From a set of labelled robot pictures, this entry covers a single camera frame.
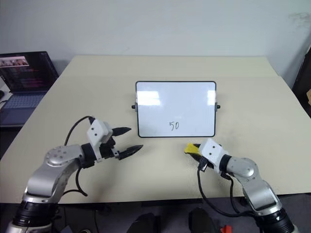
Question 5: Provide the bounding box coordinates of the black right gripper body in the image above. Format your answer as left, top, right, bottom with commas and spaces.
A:
197, 156, 217, 173

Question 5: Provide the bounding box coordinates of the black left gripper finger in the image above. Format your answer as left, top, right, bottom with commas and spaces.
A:
112, 126, 133, 137
118, 144, 144, 161

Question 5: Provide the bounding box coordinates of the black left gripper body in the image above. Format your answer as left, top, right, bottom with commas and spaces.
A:
99, 135, 121, 161

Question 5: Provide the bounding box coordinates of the yellow eraser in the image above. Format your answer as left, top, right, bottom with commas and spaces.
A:
183, 143, 201, 155

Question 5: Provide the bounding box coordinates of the black framed whiteboard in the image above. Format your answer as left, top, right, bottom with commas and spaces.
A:
135, 81, 217, 139

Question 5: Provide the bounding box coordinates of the open laptop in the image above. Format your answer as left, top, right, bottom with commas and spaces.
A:
0, 50, 60, 127

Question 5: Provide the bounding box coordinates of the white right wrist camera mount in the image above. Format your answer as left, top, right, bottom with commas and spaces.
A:
198, 138, 229, 176

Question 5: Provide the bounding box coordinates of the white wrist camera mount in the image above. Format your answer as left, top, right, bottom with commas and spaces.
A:
198, 138, 229, 176
86, 119, 114, 163

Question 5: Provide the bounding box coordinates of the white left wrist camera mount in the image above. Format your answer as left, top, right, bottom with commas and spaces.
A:
86, 119, 114, 163

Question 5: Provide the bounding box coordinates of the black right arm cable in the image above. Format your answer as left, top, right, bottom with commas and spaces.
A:
197, 160, 259, 218

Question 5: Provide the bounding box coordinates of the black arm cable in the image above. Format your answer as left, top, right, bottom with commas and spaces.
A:
63, 116, 96, 197
197, 160, 259, 218

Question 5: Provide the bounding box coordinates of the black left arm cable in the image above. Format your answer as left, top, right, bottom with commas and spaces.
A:
63, 116, 96, 197

